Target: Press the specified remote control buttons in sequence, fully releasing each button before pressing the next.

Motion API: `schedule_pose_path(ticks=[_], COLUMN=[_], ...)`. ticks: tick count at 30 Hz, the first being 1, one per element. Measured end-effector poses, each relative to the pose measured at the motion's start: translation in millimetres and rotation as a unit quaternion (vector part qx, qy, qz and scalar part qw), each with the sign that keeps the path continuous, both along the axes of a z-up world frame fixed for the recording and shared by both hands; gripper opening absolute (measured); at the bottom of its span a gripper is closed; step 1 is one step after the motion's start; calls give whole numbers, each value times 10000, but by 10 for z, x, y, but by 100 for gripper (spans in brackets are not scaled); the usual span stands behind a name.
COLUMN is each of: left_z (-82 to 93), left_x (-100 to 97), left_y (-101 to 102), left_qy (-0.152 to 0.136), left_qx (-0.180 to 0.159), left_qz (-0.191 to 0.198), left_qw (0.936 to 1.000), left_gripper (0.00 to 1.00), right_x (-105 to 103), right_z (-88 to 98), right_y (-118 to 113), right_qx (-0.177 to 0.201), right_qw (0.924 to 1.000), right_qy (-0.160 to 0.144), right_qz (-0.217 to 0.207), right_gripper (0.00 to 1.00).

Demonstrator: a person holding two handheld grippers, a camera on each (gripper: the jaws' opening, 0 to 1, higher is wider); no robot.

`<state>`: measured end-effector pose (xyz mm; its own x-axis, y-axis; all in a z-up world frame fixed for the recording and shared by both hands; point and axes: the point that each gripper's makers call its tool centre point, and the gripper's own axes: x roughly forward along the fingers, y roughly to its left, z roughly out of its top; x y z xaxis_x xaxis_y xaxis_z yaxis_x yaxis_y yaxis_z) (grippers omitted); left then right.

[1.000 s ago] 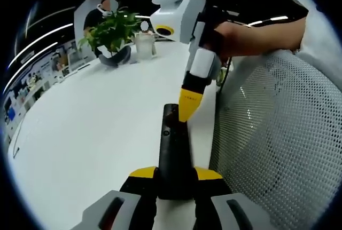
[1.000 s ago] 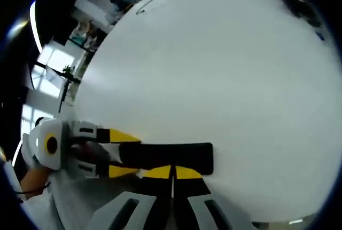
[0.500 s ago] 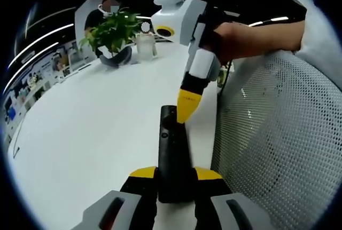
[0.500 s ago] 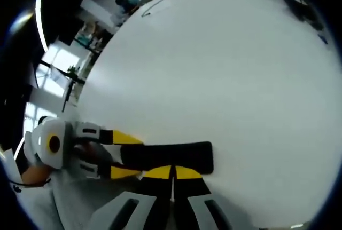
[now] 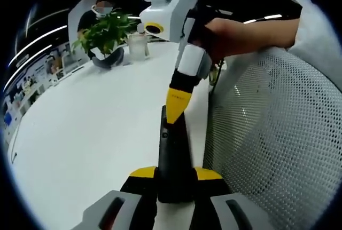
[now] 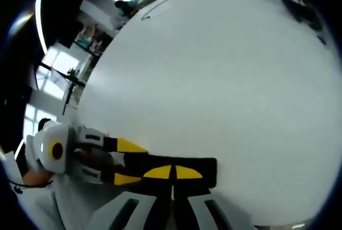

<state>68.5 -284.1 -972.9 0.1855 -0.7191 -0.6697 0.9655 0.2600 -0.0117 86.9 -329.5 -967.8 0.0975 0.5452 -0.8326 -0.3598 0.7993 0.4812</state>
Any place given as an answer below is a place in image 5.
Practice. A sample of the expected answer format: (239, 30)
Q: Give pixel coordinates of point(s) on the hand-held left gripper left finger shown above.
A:
(107, 214)

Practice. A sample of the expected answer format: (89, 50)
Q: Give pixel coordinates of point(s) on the grey mesh office chair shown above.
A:
(280, 147)

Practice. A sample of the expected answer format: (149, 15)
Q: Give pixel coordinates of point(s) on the black plant pot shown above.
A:
(108, 60)

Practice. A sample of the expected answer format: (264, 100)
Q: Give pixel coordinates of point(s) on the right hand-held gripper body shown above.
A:
(173, 16)

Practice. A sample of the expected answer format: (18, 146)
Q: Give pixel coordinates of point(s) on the person's right hand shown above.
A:
(224, 39)

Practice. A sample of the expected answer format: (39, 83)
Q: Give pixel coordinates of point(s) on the green leafy plant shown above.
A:
(107, 31)

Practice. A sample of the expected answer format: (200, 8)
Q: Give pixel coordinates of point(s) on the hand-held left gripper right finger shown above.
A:
(227, 214)

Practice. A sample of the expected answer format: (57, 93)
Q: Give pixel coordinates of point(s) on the black remote control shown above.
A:
(175, 160)

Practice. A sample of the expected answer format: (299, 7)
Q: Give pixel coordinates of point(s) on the clear glass container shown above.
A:
(138, 47)

